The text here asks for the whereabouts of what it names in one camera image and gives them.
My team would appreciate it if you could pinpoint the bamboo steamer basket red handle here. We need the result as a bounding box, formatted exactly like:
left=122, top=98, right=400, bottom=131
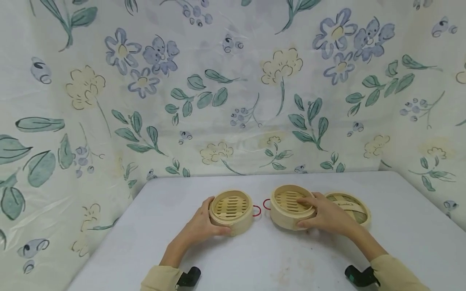
left=263, top=185, right=317, bottom=231
left=208, top=189, right=262, bottom=237

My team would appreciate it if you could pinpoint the woven bamboo steamer lid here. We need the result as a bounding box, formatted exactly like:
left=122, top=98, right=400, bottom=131
left=324, top=192, right=372, bottom=228

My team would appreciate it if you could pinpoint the person's right forearm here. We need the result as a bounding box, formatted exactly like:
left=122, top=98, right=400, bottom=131
left=350, top=226, right=430, bottom=291

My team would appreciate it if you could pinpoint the person's right hand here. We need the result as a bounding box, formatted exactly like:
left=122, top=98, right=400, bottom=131
left=296, top=192, right=360, bottom=239

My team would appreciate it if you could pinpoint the person's left hand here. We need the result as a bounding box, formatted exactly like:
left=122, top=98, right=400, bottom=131
left=175, top=196, right=232, bottom=252

